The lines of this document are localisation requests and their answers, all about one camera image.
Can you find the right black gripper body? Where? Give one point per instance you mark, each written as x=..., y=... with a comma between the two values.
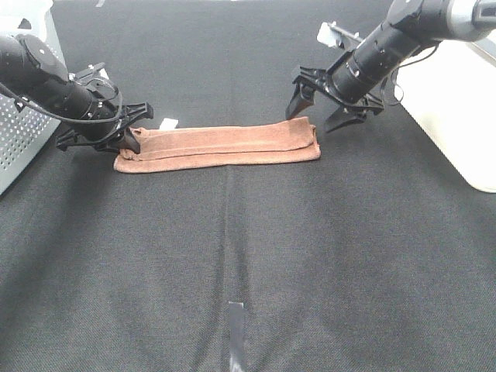
x=341, y=87

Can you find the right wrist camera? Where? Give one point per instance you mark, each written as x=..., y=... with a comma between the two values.
x=333, y=36

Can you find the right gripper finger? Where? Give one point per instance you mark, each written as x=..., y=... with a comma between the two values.
x=345, y=116
x=303, y=97

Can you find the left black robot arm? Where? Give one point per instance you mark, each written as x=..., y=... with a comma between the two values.
x=87, y=102

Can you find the black table cloth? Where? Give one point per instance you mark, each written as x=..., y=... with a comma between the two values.
x=376, y=257

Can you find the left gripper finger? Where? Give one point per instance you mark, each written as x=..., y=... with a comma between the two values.
x=127, y=141

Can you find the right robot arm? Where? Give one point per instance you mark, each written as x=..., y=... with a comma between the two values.
x=409, y=28

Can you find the grey perforated laundry basket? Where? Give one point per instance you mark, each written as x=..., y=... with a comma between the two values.
x=23, y=133

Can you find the grey tape strip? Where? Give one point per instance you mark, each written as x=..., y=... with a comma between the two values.
x=237, y=357

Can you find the white plastic storage bin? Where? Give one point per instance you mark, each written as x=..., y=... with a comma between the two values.
x=451, y=95

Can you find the brown towel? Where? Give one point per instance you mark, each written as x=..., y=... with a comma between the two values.
x=189, y=148

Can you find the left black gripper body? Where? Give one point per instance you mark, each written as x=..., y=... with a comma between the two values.
x=101, y=136

